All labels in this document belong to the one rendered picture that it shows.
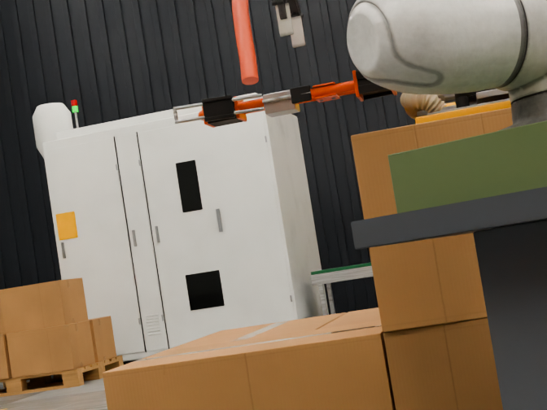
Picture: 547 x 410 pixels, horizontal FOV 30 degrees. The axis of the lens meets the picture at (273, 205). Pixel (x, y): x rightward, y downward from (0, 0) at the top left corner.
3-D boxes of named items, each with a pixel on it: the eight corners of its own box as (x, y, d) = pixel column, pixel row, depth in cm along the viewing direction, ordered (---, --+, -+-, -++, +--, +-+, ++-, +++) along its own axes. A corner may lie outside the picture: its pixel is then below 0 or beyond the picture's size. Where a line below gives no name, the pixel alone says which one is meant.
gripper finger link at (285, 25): (288, 3, 224) (288, 2, 223) (294, 34, 223) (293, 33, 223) (275, 6, 224) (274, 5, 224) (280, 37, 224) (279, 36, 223)
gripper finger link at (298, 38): (287, 18, 237) (288, 19, 238) (292, 47, 236) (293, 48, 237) (299, 15, 236) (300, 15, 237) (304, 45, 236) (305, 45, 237)
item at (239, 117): (247, 121, 236) (243, 100, 237) (239, 117, 229) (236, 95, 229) (212, 128, 238) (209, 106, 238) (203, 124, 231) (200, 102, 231)
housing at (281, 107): (300, 112, 233) (297, 93, 233) (295, 108, 226) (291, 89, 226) (271, 118, 234) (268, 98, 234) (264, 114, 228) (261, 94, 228)
